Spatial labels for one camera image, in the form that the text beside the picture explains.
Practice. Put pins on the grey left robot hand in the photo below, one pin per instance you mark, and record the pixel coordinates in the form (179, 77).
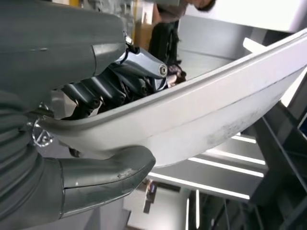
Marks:
(60, 41)

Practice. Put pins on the cardboard box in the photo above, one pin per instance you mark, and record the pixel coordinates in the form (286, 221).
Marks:
(144, 35)

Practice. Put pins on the large black carrying case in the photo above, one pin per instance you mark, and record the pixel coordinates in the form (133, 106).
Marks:
(162, 41)

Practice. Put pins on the person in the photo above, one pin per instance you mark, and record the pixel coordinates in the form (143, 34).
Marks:
(168, 11)

